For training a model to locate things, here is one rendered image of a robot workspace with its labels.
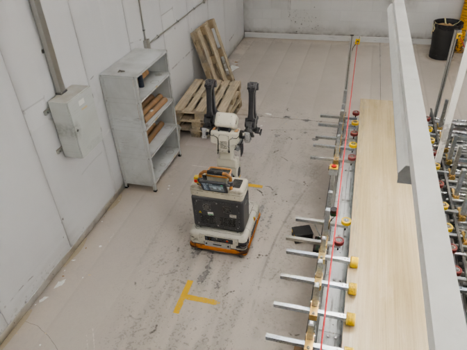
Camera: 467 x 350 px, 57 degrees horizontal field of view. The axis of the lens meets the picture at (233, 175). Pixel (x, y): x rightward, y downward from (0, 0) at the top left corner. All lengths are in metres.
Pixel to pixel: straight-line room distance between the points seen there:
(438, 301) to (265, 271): 3.41
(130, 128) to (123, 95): 0.42
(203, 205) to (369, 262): 1.76
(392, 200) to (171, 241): 2.35
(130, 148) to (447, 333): 4.65
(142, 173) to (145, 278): 1.51
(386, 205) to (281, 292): 1.27
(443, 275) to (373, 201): 2.79
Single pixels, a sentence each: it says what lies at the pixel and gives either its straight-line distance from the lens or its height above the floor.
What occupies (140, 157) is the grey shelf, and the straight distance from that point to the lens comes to 5.35.
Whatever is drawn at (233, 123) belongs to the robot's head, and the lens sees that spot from 4.17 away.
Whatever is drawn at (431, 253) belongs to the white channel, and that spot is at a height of 2.46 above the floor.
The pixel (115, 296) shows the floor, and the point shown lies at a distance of 4.45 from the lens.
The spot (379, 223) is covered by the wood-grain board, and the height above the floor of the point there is 0.90.
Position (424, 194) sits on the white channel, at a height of 2.46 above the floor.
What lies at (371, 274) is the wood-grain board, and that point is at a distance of 3.30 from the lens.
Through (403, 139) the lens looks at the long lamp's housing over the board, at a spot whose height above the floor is 2.38.
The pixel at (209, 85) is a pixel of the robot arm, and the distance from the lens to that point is 4.30.
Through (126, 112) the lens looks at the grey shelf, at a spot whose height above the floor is 1.11.
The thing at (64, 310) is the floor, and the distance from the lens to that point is 4.52.
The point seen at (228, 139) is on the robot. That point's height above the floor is 1.17.
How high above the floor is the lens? 3.28
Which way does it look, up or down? 35 degrees down
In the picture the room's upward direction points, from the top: 3 degrees counter-clockwise
